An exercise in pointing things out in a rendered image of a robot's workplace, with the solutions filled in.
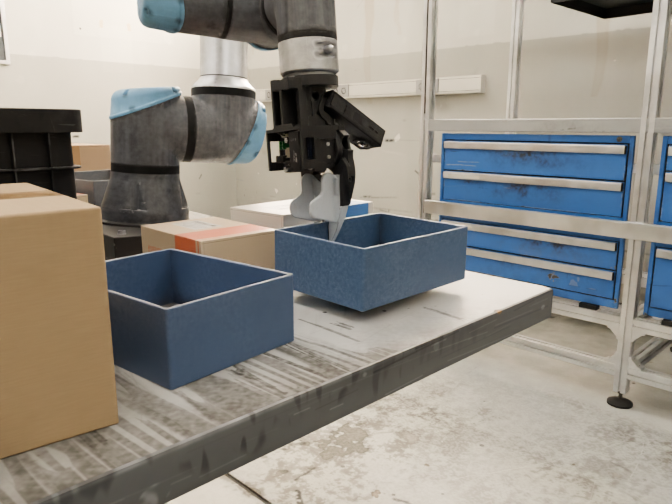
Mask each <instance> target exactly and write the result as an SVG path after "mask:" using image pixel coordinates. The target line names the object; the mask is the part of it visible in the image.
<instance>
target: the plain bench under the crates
mask: <svg viewBox="0 0 672 504"><path fill-rule="evenodd" d="M552 299H553V289H550V288H547V287H546V286H541V285H536V284H531V283H526V282H521V281H516V280H511V279H506V278H501V277H496V276H491V275H486V274H481V273H476V272H471V271H466V270H465V279H462V280H459V281H456V282H453V283H450V284H447V285H444V286H441V287H438V288H435V289H432V290H429V291H426V292H423V293H420V294H416V295H413V296H410V297H407V298H404V299H401V300H398V301H395V302H392V303H389V304H386V305H383V306H380V307H377V308H373V309H370V310H367V311H364V312H361V311H358V310H355V309H352V308H349V307H345V306H342V305H339V304H336V303H333V302H330V301H326V300H323V299H320V298H317V297H314V296H311V295H308V294H304V293H301V292H298V291H295V290H293V303H294V341H292V342H289V343H287V344H285V345H282V346H280V347H277V348H275V349H272V350H270V351H267V352H265V353H262V354H260V355H258V356H255V357H253V358H250V359H248V360H245V361H243V362H240V363H238V364H235V365H233V366H230V367H228V368H226V369H223V370H221V371H218V372H216V373H213V374H211V375H208V376H206V377H203V378H201V379H198V380H196V381H194V382H191V383H189V384H186V385H184V386H181V387H179V388H176V389H174V390H169V389H167V388H165V387H163V386H161V385H158V384H156V383H154V382H152V381H149V380H147V379H145V378H143V377H141V376H138V375H136V374H134V373H132V372H129V371H127V370H125V369H123V368H121V367H118V366H116V365H114V370H115V382H116V394H117V406H118V418H119V423H118V424H115V425H112V426H108V427H105V428H102V429H98V430H95V431H92V432H89V433H85V434H82V435H79V436H75V437H72V438H69V439H66V440H62V441H59V442H56V443H53V444H49V445H46V446H43V447H39V448H36V449H33V450H30V451H26V452H23V453H20V454H16V455H13V456H10V457H7V458H3V459H0V504H165V503H167V502H169V501H171V500H174V499H176V498H178V497H180V496H182V495H184V494H186V493H188V492H190V491H192V490H194V489H196V488H198V487H200V486H202V485H205V484H207V483H209V482H211V481H213V480H215V479H217V478H219V477H221V476H223V475H225V474H227V473H229V472H231V471H233V470H236V469H238V468H240V467H242V466H244V465H246V464H248V463H250V462H252V461H254V460H256V459H258V458H260V457H262V456H264V455H267V454H269V453H271V452H273V451H275V450H277V449H279V448H281V447H283V446H285V445H287V444H289V443H291V442H293V441H296V440H298V439H300V438H302V437H304V436H306V435H308V434H310V433H312V432H314V431H316V430H318V429H320V428H322V427H324V426H327V425H329V424H331V423H333V422H335V421H337V420H339V419H341V418H343V417H345V416H347V415H349V414H351V413H353V412H355V411H358V410H360V409H362V408H364V407H366V406H368V405H370V404H372V403H374V402H376V401H378V400H380V399H382V398H384V397H386V396H389V395H391V394H393V393H395V392H397V391H399V390H401V389H403V388H405V387H407V386H409V385H411V384H413V383H415V382H418V381H420V380H422V379H424V378H426V377H428V376H430V375H432V374H434V373H436V372H438V371H440V370H442V369H444V368H446V367H449V366H451V365H453V364H455V363H457V362H459V361H461V360H463V359H465V358H467V357H469V356H471V355H473V354H475V353H477V352H480V351H482V350H484V349H486V348H488V347H490V346H492V345H494V344H496V343H498V342H500V341H502V340H504V339H506V338H508V337H511V336H513V335H515V334H517V333H519V332H521V331H523V330H525V329H527V328H529V327H531V326H533V325H535V324H537V323H540V322H542V321H544V320H546V319H548V318H550V317H551V312H552Z"/></svg>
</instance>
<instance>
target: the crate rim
mask: <svg viewBox="0 0 672 504"><path fill-rule="evenodd" d="M71 132H83V131H82V119H81V110H80V109H43V108H0V133H71Z"/></svg>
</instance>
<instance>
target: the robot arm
mask: <svg viewBox="0 0 672 504"><path fill-rule="evenodd" d="M137 14H138V18H139V21H140V22H141V24H142V25H143V26H145V27H147V28H151V29H156V30H162V31H165V32H167V33H170V34H176V33H183V34H190V35H198V36H200V78H199V79H198V80H197V81H196V82H195V83H194V84H193V85H192V86H191V96H181V95H182V92H181V89H180V88H179V87H143V88H128V89H120V90H117V91H115V92H114V93H113V94H112V96H111V105H110V116H109V119H110V161H111V175H110V179H109V182H108V185H107V188H106V191H105V194H104V197H103V200H102V203H101V207H100V208H101V214H102V219H104V220H108V221H113V222H121V223H135V224H158V223H166V222H175V221H183V220H189V207H188V204H187V200H186V197H185V194H184V191H183V188H182V184H181V181H180V162H195V163H221V164H227V165H232V164H246V163H250V162H251V161H253V160H254V159H255V158H256V157H257V155H258V154H259V152H260V150H261V147H262V145H263V141H264V138H265V133H266V142H267V154H268V167H269V171H279V170H284V172H285V173H292V172H301V177H302V178H301V181H300V185H301V192H300V195H299V196H298V197H296V198H295V199H294V200H293V201H291V203H290V205H289V210H290V213H291V215H292V216H293V217H295V218H300V219H305V220H310V221H314V223H317V222H324V221H329V225H328V241H333V242H334V241H335V240H336V238H337V236H338V233H339V231H340V229H341V227H342V224H343V222H344V220H345V217H346V214H347V210H348V205H350V203H351V199H352V194H353V190H354V185H355V177H356V172H355V163H354V159H353V152H354V150H353V149H351V146H350V143H351V144H353V145H354V146H355V147H357V148H358V149H360V150H364V149H365V150H368V149H370V148H371V149H372V148H377V147H381V145H382V142H383V138H384V135H385V130H384V129H383V128H381V127H380V126H379V125H378V124H376V123H375V122H374V121H373V120H371V119H370V118H369V117H367V116H366V115H365V114H364V113H362V112H361V111H360V110H359V109H357V108H356V107H355V106H353V105H352V104H351V103H350V102H348V101H347V100H346V99H345V98H343V97H342V96H341V95H339V94H338V93H337V92H336V91H334V90H331V89H335V88H338V87H339V84H338V76H337V75H336V74H337V73H338V72H339V62H338V45H337V26H336V9H335V0H137ZM248 44H249V45H251V46H252V47H253V48H255V49H257V50H260V51H272V50H278V54H279V68H280V75H281V76H282V77H283V78H282V79H281V80H272V81H270V87H271V100H272V113H273V127H274V128H273V129H272V130H266V125H267V115H266V109H265V106H264V105H263V104H262V103H260V102H259V101H256V90H255V89H254V88H253V87H252V86H251V85H250V84H249V82H248ZM326 90H330V91H326ZM275 141H279V153H280V156H276V162H272V159H271V146H270V142H275ZM327 168H328V169H329V170H330V171H331V172H333V174H331V173H325V171H327ZM321 173H325V174H323V176H322V175H320V174H321Z"/></svg>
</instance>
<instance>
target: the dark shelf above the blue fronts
mask: <svg viewBox="0 0 672 504"><path fill-rule="evenodd" d="M653 2H654V0H551V3H553V4H556V5H559V6H563V7H566V8H569V9H573V10H576V11H579V12H582V13H586V14H589V15H592V16H596V17H599V18H602V19H611V18H618V17H626V16H633V15H640V14H648V13H652V12H653Z"/></svg>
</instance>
